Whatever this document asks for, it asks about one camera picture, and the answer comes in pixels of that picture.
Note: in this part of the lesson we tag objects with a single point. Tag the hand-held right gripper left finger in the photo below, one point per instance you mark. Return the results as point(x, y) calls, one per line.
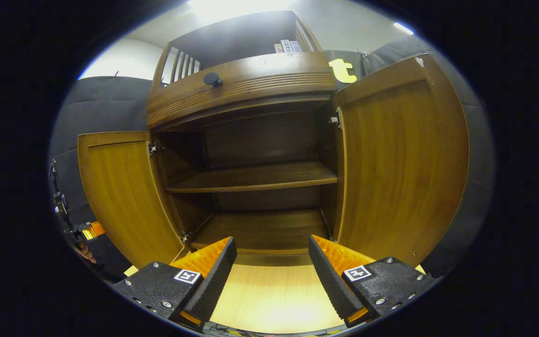
point(215, 281)

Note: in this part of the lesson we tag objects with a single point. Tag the row of upright books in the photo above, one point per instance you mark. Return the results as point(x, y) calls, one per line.
point(288, 47)

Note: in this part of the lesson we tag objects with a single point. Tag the wooden cabinet drawer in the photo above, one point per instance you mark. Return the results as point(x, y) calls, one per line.
point(274, 70)

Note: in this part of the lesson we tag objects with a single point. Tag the wooden shoe cabinet door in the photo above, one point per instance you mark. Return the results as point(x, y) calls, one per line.
point(400, 164)
point(124, 196)

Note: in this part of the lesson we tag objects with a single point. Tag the round black drawer knob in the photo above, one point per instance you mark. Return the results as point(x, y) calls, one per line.
point(212, 79)

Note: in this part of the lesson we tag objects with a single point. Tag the wooden double-door shoe cabinet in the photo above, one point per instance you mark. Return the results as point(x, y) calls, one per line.
point(260, 135)

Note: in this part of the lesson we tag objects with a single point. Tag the large ceiling light panel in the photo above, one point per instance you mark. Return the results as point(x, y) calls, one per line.
point(239, 8)

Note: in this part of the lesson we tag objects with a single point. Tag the wooden inner shelf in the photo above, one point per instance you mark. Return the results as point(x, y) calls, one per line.
point(251, 178)

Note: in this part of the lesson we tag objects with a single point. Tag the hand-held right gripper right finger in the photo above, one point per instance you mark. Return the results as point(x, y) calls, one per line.
point(330, 281)

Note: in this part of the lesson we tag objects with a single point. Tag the metal door hinge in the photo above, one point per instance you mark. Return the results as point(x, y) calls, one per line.
point(335, 119)
point(184, 238)
point(155, 149)

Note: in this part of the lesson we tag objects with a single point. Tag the small ceiling light panel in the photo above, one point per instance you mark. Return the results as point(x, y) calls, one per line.
point(404, 28)

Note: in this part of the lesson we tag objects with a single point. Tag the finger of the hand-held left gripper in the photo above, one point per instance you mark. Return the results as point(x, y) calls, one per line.
point(94, 230)

